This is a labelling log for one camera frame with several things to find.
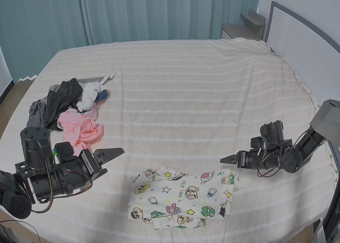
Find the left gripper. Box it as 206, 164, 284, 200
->
35, 147, 125, 202

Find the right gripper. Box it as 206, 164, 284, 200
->
220, 149, 280, 171

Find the white printed pyjama top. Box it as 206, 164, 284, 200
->
127, 165, 243, 230

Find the pile of clothes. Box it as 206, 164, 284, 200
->
27, 74, 115, 132

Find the pink garment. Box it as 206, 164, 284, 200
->
58, 104, 105, 157

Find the dark blue garment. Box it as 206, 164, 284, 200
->
94, 89, 109, 103

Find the white knitted garment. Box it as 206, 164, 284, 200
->
76, 82, 103, 112

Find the bed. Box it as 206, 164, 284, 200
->
0, 1, 340, 243

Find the grey bedside table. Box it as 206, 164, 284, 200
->
221, 9, 266, 41

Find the blue-green curtain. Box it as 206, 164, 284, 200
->
78, 0, 263, 46
0, 0, 89, 84

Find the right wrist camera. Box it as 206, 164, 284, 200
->
249, 136, 265, 150

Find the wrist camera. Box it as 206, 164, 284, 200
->
53, 142, 75, 163
249, 136, 265, 150

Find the black cable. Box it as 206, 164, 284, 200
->
256, 166, 281, 178
30, 175, 94, 214

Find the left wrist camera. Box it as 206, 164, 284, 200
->
53, 142, 75, 163

